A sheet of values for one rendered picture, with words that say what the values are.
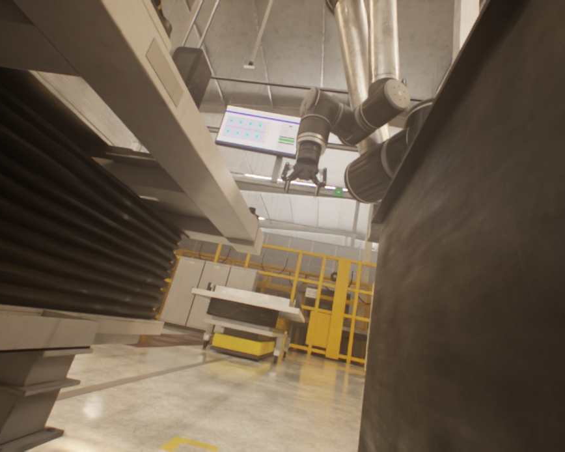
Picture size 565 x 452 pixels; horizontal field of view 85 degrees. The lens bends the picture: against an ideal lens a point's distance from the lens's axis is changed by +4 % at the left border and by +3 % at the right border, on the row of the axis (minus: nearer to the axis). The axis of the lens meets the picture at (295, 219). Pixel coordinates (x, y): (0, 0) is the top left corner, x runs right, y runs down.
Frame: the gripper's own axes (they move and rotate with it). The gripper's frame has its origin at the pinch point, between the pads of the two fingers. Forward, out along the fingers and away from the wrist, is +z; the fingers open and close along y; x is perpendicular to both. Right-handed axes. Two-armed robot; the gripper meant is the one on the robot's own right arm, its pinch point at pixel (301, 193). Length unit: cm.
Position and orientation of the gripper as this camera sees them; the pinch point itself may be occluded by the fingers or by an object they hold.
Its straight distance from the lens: 96.8
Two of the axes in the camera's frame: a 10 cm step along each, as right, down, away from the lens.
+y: 9.8, 1.7, -1.1
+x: 0.4, 3.6, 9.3
